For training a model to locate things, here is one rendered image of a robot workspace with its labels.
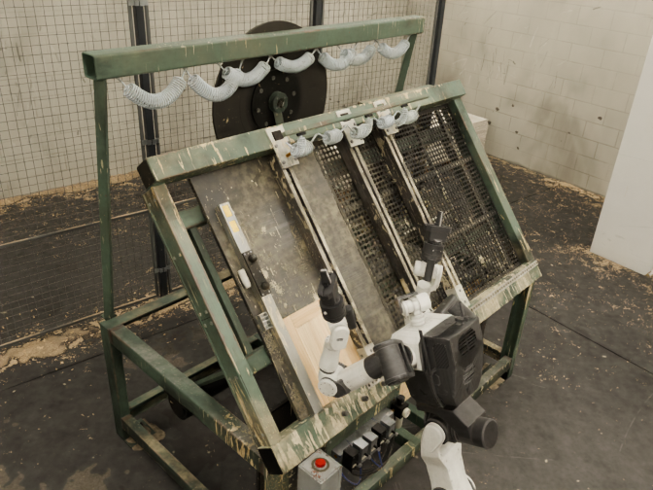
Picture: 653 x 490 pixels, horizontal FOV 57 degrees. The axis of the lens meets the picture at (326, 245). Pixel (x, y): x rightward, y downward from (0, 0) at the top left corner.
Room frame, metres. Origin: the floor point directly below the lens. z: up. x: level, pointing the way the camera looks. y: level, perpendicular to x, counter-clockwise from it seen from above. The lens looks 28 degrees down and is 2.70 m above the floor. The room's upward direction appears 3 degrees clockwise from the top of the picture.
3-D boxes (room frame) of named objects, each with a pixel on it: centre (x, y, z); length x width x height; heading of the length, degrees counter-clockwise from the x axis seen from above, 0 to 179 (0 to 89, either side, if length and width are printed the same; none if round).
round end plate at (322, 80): (3.14, 0.30, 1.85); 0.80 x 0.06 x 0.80; 138
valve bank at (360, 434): (1.96, -0.26, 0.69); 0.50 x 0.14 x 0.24; 138
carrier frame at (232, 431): (2.93, -0.08, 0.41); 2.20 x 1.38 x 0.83; 138
